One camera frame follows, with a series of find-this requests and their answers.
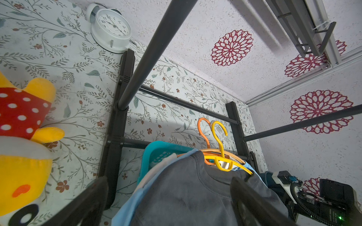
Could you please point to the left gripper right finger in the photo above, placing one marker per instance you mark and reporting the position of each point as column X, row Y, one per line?
column 252, row 208

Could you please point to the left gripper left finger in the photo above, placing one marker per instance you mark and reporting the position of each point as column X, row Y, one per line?
column 86, row 209

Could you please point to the yellow plastic hanger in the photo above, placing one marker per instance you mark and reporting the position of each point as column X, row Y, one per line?
column 218, row 156

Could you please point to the dark grey t-shirt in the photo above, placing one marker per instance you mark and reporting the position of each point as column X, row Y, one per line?
column 198, row 197

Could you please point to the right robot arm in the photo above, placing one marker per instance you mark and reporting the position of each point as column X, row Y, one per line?
column 328, row 202

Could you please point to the dark teal clothespin bin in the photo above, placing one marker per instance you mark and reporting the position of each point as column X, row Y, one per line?
column 266, row 177

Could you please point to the light blue garment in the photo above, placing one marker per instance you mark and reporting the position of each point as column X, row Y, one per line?
column 147, row 192

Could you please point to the yellow plush toy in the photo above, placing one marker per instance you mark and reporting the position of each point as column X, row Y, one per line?
column 26, row 162

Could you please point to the teal laundry basket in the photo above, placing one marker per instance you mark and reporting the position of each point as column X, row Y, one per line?
column 155, row 152

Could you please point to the black clothes rack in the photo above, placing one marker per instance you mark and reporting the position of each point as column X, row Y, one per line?
column 132, row 79

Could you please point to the white alarm clock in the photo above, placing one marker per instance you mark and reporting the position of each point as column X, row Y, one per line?
column 109, row 28

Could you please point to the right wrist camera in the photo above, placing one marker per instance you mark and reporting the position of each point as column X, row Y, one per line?
column 286, row 185

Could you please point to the black wall shelf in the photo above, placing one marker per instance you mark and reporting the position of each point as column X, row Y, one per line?
column 307, row 25

